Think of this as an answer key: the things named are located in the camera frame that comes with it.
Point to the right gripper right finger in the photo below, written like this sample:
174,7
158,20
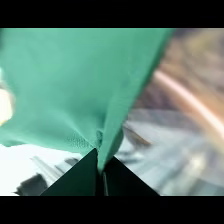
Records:
128,181

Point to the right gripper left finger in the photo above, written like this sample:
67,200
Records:
78,178

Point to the green T-shirt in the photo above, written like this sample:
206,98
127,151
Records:
76,80

